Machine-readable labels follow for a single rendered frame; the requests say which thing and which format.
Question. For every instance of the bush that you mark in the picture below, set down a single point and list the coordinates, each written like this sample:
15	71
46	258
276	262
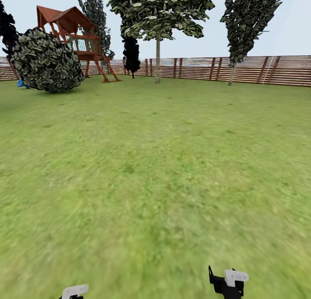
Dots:
44	63

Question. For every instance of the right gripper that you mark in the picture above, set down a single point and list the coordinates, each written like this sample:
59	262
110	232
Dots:
228	292

